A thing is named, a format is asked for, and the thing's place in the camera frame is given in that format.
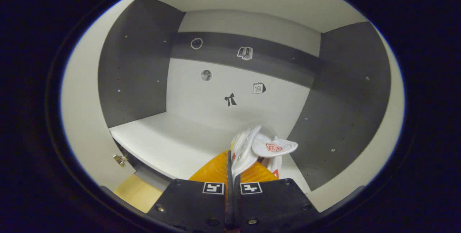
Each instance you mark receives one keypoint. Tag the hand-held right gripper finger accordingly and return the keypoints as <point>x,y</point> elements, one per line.
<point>229,204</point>
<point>237,204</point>

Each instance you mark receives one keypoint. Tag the white shoe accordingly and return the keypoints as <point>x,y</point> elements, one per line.
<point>248,146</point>

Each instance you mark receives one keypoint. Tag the grey shoe cabinet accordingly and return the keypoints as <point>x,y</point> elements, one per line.
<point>201,139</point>

